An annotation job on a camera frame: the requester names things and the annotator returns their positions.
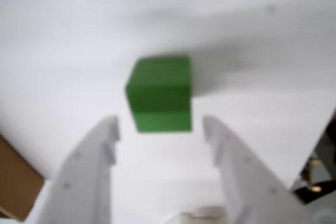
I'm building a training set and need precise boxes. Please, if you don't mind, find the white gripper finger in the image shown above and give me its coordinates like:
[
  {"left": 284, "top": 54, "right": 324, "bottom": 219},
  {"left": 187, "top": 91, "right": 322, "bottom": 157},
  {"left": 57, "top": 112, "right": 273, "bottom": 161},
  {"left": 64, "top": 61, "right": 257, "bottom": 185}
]
[
  {"left": 202, "top": 115, "right": 316, "bottom": 224},
  {"left": 25, "top": 115, "right": 121, "bottom": 224}
]

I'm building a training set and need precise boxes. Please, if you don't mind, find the green cube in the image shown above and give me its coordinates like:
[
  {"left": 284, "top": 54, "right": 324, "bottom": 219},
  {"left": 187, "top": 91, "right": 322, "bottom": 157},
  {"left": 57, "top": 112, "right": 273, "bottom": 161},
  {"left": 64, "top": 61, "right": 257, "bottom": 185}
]
[{"left": 125, "top": 55, "right": 193, "bottom": 133}]

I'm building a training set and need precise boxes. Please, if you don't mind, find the brown cardboard box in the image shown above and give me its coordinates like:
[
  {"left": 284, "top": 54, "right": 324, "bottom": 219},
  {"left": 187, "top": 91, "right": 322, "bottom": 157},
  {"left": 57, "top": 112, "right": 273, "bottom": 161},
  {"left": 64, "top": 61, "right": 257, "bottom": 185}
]
[{"left": 0, "top": 133, "right": 45, "bottom": 222}]

